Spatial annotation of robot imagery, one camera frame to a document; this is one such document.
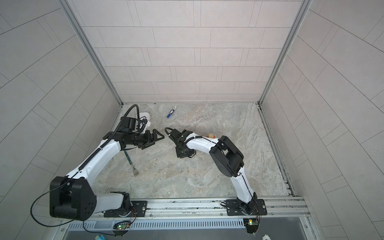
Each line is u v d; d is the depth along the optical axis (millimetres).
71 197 390
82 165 437
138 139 680
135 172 813
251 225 679
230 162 509
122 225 642
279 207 727
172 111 1093
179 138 679
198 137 615
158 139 713
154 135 715
